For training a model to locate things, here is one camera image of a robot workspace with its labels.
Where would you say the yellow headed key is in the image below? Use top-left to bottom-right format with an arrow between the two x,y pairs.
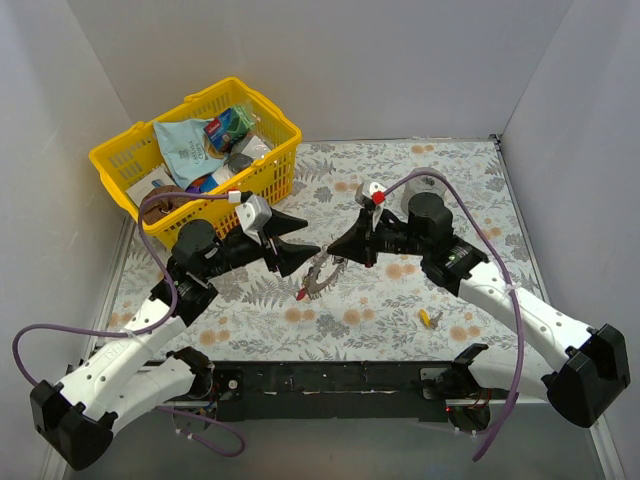
418,309 -> 443,330

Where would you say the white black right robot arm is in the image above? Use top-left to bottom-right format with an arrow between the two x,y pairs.
328,191 -> 631,428

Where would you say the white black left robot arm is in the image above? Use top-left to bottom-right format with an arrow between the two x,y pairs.
30,202 -> 320,471

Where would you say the grey tape roll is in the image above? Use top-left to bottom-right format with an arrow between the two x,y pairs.
401,167 -> 447,215

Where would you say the floral table mat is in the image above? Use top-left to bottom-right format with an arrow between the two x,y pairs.
99,140 -> 561,362

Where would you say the brown round pastry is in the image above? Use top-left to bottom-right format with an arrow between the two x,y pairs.
141,185 -> 191,225

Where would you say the white card box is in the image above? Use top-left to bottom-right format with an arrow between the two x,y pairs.
126,166 -> 175,207

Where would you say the blue green sponge pack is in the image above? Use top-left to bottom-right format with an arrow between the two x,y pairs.
204,106 -> 254,152

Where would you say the light blue chips bag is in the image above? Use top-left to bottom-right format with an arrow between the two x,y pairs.
153,119 -> 226,190

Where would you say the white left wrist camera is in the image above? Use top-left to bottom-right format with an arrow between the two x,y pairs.
235,192 -> 272,245

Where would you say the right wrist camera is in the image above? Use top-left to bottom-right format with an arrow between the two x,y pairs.
355,181 -> 386,224

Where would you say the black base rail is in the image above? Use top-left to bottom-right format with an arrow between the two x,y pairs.
154,359 -> 501,424

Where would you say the aluminium frame rail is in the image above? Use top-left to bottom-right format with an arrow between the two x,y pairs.
58,363 -> 601,407

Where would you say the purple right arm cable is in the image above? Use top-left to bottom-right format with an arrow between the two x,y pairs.
374,169 -> 526,462

